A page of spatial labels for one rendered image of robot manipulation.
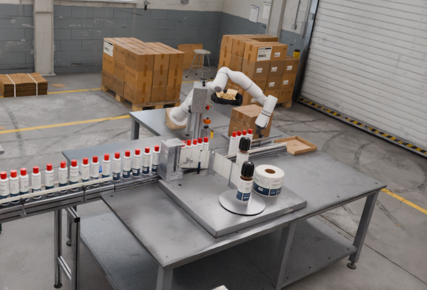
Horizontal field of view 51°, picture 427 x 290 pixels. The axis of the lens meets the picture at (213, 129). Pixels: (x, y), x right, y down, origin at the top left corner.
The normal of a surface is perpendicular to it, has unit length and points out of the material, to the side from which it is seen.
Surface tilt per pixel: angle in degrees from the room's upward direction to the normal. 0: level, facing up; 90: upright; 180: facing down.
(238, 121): 90
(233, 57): 88
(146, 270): 1
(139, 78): 90
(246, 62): 89
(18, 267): 0
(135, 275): 1
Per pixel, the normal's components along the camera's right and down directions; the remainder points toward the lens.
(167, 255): 0.13, -0.92
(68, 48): 0.61, 0.36
